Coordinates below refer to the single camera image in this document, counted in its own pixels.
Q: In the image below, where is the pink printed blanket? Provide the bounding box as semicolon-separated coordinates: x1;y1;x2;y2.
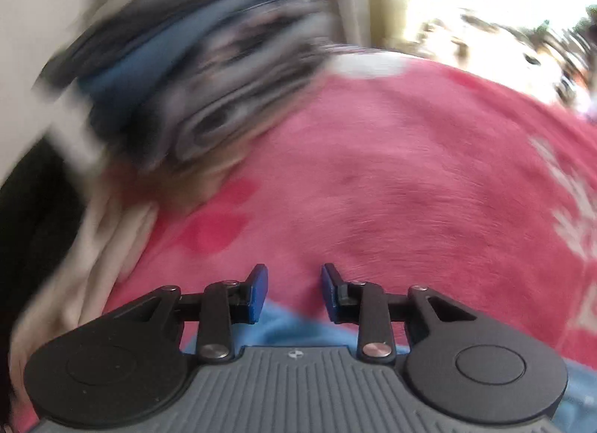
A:
14;41;597;433

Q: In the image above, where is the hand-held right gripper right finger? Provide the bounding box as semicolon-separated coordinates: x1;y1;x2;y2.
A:
321;263;477;364

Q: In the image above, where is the white round object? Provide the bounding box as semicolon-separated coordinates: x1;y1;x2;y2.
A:
326;44;406;79

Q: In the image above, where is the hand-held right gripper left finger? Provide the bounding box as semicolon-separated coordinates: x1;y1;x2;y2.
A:
105;264;270;363

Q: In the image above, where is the stack of folded clothes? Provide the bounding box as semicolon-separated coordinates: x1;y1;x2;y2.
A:
32;0;337;173

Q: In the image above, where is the black cloth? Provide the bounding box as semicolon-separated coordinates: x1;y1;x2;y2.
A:
0;135;89;322

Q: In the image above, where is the light blue garment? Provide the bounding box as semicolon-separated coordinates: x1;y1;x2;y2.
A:
179;300;597;427

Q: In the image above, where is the beige cloth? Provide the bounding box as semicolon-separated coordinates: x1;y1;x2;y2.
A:
9;135;253;378

